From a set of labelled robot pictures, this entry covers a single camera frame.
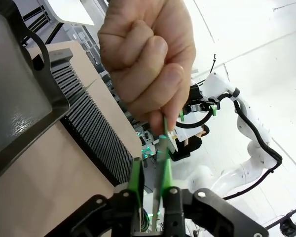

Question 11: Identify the black slotted PCB rack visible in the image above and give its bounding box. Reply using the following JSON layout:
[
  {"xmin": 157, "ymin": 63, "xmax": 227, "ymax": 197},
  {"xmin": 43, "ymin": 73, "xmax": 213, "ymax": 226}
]
[{"xmin": 39, "ymin": 48, "xmax": 142, "ymax": 186}]

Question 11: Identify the seated person in black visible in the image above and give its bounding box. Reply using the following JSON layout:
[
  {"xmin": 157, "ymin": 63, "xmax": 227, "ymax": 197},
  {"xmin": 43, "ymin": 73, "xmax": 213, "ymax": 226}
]
[{"xmin": 171, "ymin": 124, "xmax": 210, "ymax": 162}]

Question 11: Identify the left gripper black finger with green pad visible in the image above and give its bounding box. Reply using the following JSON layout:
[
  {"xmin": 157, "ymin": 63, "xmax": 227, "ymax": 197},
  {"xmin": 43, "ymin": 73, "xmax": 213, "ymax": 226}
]
[{"xmin": 45, "ymin": 158, "xmax": 146, "ymax": 237}]

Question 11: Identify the green and black cable coil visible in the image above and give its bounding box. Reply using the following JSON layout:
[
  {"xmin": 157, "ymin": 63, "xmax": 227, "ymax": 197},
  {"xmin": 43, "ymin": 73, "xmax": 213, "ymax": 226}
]
[{"xmin": 141, "ymin": 208, "xmax": 151, "ymax": 233}]

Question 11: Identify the person's right hand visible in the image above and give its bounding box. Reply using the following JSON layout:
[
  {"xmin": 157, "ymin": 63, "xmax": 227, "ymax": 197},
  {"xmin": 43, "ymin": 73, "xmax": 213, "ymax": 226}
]
[{"xmin": 98, "ymin": 0, "xmax": 197, "ymax": 136}]

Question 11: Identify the white table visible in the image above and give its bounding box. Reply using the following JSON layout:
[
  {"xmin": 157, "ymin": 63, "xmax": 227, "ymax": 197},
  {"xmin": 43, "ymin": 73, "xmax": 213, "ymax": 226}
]
[{"xmin": 43, "ymin": 0, "xmax": 109, "ymax": 27}]

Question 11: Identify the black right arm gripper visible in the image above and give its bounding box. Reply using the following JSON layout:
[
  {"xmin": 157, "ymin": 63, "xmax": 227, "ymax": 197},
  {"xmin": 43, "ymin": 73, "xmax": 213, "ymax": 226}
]
[{"xmin": 160, "ymin": 100, "xmax": 270, "ymax": 237}]

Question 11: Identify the green PCB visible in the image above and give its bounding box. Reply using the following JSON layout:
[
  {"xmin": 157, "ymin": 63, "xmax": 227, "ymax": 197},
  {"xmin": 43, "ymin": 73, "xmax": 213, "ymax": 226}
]
[{"xmin": 151, "ymin": 116, "xmax": 180, "ymax": 234}]

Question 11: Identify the black hanging wall cable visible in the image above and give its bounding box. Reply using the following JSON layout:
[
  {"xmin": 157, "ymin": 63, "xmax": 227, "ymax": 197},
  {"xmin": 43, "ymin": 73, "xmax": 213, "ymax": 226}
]
[{"xmin": 209, "ymin": 53, "xmax": 218, "ymax": 75}]

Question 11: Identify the black camera stand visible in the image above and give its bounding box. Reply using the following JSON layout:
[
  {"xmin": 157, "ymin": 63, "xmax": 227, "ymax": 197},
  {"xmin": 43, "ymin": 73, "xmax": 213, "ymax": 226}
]
[{"xmin": 265, "ymin": 202, "xmax": 296, "ymax": 237}]

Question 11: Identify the dark grey plastic tray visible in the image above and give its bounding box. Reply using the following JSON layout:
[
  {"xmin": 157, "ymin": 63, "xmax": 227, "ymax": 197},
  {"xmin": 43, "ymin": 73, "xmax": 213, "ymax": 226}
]
[{"xmin": 0, "ymin": 0, "xmax": 71, "ymax": 187}]

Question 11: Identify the black corrugated cable conduit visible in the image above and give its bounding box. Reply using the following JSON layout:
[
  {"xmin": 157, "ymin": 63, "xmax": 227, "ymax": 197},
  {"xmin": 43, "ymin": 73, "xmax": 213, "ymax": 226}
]
[{"xmin": 175, "ymin": 92, "xmax": 284, "ymax": 200}]

